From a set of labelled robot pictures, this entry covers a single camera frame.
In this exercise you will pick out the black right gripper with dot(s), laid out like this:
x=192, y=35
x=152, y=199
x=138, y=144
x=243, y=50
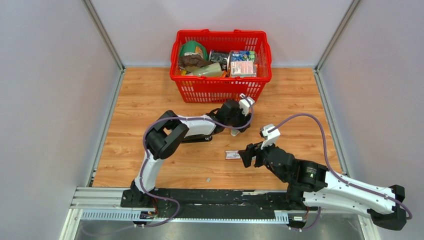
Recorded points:
x=251, y=150

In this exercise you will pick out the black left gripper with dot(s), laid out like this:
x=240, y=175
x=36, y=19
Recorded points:
x=243, y=118

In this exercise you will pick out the grey-green white stapler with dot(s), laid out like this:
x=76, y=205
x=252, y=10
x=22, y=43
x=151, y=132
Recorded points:
x=234, y=132

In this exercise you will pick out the black stapler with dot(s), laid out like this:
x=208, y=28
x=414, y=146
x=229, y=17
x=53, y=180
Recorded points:
x=197, y=138

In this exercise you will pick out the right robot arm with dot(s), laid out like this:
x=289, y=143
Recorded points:
x=313, y=185

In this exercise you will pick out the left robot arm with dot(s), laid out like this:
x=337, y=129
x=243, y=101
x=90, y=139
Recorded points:
x=164, y=136

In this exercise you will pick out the red white staple box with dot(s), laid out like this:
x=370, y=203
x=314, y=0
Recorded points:
x=232, y=155

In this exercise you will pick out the pale green bottle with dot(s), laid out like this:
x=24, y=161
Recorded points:
x=211, y=70

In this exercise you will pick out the red plastic shopping basket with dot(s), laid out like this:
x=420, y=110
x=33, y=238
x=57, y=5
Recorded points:
x=249, y=68

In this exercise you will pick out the dark patterned packet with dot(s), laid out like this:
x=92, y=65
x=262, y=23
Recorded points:
x=221, y=57

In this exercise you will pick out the brown crumpled bag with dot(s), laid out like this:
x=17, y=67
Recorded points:
x=192, y=61

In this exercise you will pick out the green snack bag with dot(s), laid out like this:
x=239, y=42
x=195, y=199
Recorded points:
x=193, y=47

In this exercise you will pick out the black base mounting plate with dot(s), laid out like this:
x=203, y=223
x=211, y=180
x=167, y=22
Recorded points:
x=220, y=204

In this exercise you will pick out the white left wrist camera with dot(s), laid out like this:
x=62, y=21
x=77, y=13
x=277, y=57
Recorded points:
x=245, y=103

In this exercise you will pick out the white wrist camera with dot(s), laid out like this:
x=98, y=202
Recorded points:
x=270, y=135
x=245, y=103

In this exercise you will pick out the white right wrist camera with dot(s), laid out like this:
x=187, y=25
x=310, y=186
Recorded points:
x=270, y=135

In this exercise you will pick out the aluminium frame rail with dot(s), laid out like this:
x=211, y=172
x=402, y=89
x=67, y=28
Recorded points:
x=103, y=203

